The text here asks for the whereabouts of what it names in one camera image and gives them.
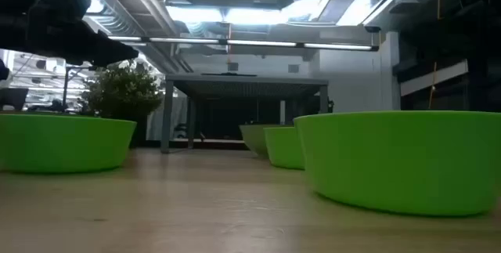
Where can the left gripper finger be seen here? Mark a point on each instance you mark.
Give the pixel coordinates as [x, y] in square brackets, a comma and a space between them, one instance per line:
[115, 47]
[103, 61]

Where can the green bowl with floral interior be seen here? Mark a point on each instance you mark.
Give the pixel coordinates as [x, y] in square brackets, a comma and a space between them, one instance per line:
[252, 139]
[391, 159]
[58, 143]

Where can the plain green bowl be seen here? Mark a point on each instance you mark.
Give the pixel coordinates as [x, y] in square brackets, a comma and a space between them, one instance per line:
[283, 147]

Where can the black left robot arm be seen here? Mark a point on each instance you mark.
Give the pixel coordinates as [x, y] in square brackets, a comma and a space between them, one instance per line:
[15, 10]

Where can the green potted plant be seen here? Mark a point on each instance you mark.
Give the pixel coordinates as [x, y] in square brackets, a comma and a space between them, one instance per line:
[123, 92]

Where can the black metal stand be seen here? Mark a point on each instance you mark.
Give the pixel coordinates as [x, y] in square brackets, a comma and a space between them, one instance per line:
[65, 88]

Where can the long ceiling light bar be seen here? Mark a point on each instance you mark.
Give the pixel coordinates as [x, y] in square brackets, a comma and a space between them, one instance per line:
[188, 40]

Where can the black monitor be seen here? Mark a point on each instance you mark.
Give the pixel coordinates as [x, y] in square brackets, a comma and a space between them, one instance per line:
[13, 98]

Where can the grey perforated metal shelf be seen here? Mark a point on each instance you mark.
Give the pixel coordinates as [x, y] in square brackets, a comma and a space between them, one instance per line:
[242, 82]

